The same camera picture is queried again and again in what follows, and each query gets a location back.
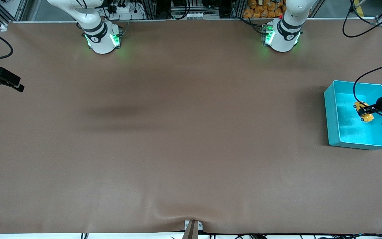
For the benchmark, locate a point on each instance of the yellow beetle toy car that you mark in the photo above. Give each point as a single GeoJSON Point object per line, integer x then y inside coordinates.
{"type": "Point", "coordinates": [367, 118]}

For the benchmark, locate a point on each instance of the pile of orange packets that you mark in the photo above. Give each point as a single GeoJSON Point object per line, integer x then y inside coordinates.
{"type": "Point", "coordinates": [260, 10]}

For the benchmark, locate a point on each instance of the white power strip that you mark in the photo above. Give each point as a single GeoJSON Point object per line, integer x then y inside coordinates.
{"type": "Point", "coordinates": [134, 14]}

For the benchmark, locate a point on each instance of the grey metal table clamp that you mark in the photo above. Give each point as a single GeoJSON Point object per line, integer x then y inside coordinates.
{"type": "Point", "coordinates": [192, 230]}

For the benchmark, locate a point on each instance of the brown table mat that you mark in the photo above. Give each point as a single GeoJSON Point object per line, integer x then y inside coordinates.
{"type": "Point", "coordinates": [191, 132]}

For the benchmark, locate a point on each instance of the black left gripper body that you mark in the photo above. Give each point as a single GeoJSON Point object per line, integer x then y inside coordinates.
{"type": "Point", "coordinates": [379, 103]}

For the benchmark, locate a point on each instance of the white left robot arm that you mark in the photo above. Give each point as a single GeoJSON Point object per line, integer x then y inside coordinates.
{"type": "Point", "coordinates": [282, 41]}

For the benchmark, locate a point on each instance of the teal plastic storage box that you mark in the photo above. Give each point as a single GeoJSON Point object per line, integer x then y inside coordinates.
{"type": "Point", "coordinates": [350, 132]}

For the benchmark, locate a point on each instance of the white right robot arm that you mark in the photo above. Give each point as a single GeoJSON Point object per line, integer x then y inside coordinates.
{"type": "Point", "coordinates": [103, 43]}

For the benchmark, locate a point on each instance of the grey metal equipment rack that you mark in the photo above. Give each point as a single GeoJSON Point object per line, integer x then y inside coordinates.
{"type": "Point", "coordinates": [194, 15]}

